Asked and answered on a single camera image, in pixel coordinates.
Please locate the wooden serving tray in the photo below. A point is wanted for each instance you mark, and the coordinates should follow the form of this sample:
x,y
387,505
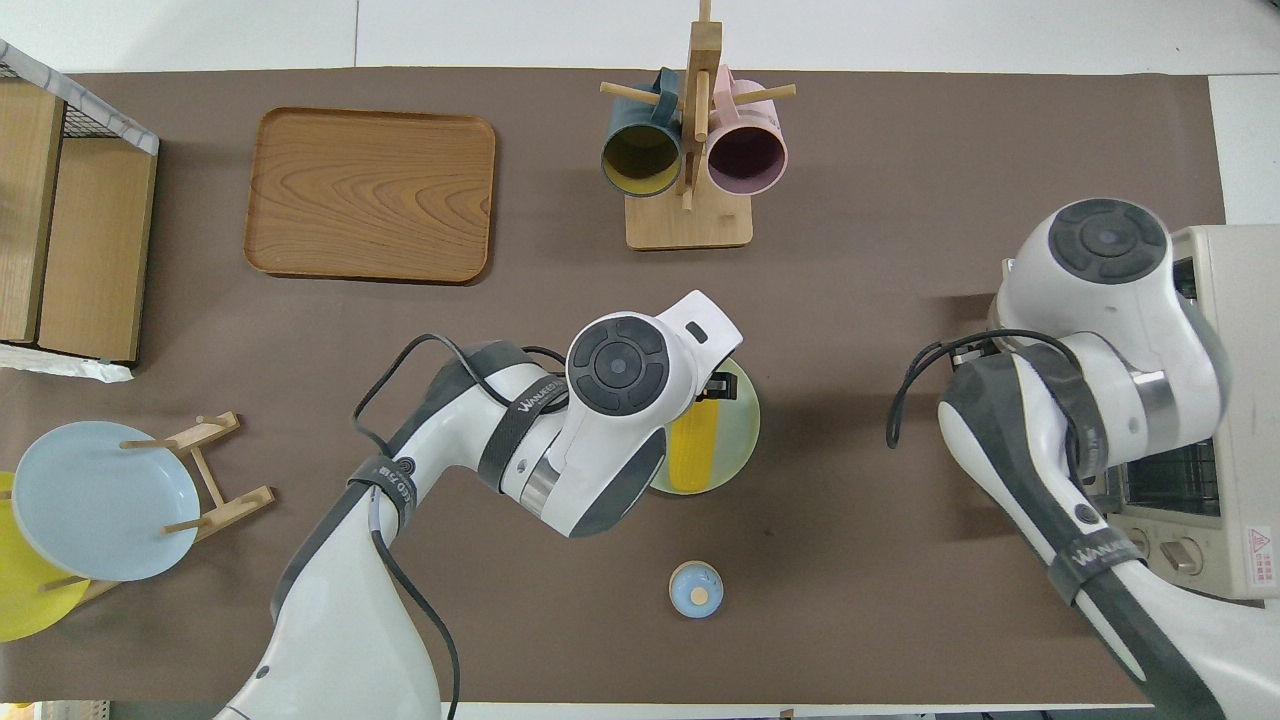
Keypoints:
x,y
370,200

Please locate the yellow plate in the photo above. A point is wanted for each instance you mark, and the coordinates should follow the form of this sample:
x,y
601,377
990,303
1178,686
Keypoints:
x,y
25,605

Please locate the wooden plate rack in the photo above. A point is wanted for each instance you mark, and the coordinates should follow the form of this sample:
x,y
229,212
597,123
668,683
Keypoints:
x,y
235,505

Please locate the light blue plate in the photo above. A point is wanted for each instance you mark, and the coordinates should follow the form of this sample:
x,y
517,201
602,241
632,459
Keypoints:
x,y
100,500

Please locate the white toaster oven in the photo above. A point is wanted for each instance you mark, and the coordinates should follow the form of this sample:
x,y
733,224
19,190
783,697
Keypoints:
x,y
1255,400

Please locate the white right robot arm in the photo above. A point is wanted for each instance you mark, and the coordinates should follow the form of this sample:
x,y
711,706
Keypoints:
x,y
1100,240

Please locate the brown table mat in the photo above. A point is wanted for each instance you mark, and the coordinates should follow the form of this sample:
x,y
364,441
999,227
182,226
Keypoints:
x,y
850,250

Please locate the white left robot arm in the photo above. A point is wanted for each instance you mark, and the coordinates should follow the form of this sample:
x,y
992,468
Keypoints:
x,y
600,370

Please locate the wooden mug tree stand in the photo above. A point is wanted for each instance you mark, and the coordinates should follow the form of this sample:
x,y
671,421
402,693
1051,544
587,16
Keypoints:
x,y
690,225

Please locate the pale green plate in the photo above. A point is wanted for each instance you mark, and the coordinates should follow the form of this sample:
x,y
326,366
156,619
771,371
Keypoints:
x,y
740,430

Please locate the dark teal mug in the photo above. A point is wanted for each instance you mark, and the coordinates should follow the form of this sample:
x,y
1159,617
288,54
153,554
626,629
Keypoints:
x,y
640,150

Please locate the pink mug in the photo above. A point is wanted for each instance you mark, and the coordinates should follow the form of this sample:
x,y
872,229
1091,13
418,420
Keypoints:
x,y
745,155

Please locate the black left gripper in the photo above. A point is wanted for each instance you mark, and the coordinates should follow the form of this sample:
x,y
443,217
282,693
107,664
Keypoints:
x,y
718,386

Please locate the yellow corn cob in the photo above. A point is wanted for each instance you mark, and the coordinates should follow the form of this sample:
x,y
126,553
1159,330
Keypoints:
x,y
695,450

